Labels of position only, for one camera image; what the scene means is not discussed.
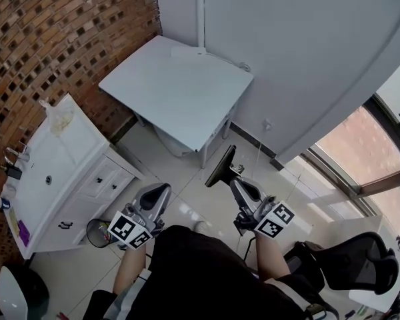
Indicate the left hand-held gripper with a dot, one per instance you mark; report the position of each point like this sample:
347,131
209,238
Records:
126,228

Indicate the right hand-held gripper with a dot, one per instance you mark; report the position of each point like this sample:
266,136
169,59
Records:
273,220

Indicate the person's right forearm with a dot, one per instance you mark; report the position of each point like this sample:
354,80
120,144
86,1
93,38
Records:
270,258

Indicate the person's left forearm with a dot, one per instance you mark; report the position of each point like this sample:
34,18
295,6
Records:
128,268

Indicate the person's white shoe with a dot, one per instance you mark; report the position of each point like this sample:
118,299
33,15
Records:
200,226

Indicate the person's black clothing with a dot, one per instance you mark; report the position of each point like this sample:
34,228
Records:
203,272

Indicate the white sink cabinet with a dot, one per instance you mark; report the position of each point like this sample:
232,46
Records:
53,165

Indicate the white square table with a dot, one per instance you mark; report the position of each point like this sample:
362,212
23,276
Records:
180,92

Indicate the black mesh office chair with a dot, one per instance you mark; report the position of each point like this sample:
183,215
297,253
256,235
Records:
353,255

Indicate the dark framed window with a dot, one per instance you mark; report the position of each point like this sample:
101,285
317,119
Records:
360,145

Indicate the clear plastic bag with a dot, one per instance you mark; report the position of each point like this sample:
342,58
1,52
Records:
58,118

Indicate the purple cloth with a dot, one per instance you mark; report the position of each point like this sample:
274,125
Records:
23,233

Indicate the yellow cloth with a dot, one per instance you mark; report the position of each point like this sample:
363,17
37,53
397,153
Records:
14,218

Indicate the black soap dispenser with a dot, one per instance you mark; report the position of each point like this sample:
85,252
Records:
14,172

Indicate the small white jar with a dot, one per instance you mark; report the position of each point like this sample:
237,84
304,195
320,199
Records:
10,189

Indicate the chrome faucet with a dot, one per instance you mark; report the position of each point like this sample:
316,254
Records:
15,153

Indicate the blue white cup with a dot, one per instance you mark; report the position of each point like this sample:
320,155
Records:
5,203

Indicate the white wall socket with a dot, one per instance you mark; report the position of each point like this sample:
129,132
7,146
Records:
267,124

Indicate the white wall conduit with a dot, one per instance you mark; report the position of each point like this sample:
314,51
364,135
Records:
200,12

